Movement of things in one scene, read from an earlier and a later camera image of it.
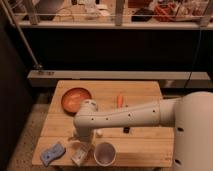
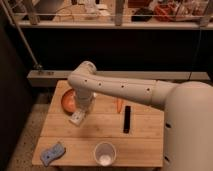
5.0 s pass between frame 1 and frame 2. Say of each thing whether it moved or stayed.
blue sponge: stayed
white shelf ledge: stayed
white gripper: moved
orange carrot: stayed
